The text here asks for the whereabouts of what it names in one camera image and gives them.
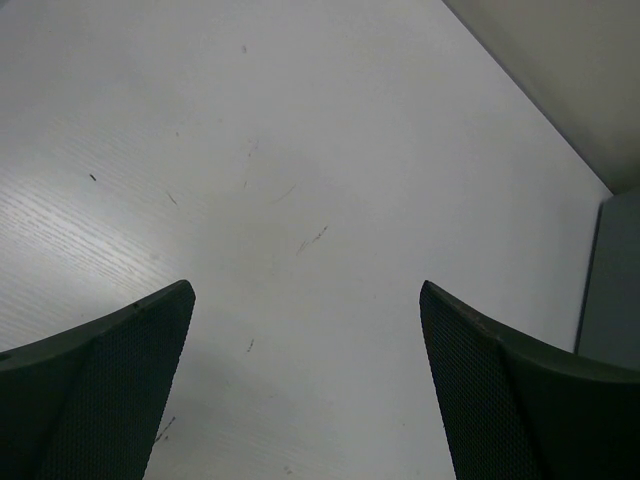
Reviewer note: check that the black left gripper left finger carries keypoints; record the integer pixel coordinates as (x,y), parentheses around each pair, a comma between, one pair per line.
(87,403)

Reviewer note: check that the grey plastic bin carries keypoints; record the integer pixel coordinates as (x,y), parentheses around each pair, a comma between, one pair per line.
(609,326)

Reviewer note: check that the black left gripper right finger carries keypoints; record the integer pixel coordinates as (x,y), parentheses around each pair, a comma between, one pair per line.
(514,407)

